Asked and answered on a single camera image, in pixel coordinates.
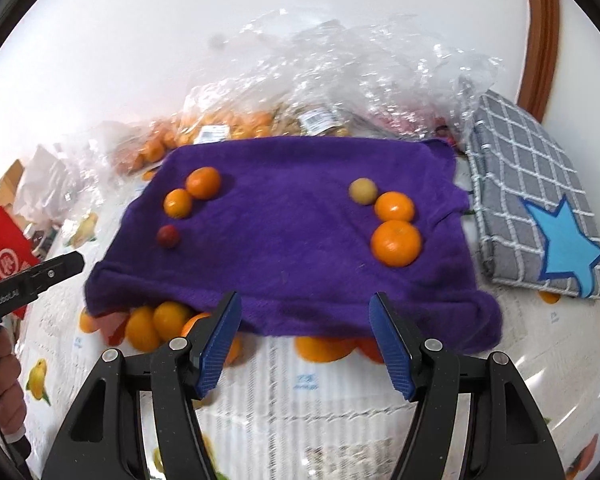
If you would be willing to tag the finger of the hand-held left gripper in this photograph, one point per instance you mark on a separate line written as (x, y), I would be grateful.
(60, 266)

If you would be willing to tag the purple towel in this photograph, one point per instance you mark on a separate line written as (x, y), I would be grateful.
(290, 240)

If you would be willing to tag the large orange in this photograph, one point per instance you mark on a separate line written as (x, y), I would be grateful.
(394, 207)
(396, 242)

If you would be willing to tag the small red fruit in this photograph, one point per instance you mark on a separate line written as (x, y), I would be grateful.
(168, 236)

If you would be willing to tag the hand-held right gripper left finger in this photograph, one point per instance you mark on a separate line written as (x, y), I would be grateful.
(220, 345)

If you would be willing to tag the brown wooden door frame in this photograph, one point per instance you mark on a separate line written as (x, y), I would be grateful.
(542, 35)

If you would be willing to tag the white plastic bag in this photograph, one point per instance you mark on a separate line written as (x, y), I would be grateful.
(45, 180)

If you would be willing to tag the red paper bag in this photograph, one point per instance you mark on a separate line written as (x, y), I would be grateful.
(5, 255)

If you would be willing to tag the clear bag of oranges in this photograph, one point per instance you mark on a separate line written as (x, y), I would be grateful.
(155, 150)

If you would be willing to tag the clear bag of red fruit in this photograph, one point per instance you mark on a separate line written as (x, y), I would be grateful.
(410, 75)

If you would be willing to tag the clear bag of yellow fruit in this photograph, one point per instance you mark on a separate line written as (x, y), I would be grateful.
(310, 85)

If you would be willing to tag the pile of loose oranges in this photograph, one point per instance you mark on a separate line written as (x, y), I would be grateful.
(142, 327)

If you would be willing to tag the small clear plastic bag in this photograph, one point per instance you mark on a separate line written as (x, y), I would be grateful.
(95, 150)

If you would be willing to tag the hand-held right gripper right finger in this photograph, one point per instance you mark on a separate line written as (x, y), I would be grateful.
(390, 345)

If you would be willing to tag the person's left hand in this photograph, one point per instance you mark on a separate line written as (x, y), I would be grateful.
(5, 385)

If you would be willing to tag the fruit print tablecloth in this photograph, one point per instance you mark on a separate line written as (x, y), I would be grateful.
(300, 410)

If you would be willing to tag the small yellow-green fruit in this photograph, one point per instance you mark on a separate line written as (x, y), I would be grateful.
(363, 191)

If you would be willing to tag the grey checked cushion blue star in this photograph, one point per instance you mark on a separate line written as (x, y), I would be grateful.
(510, 160)

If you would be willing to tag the small orange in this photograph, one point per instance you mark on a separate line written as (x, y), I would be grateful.
(203, 182)
(178, 203)

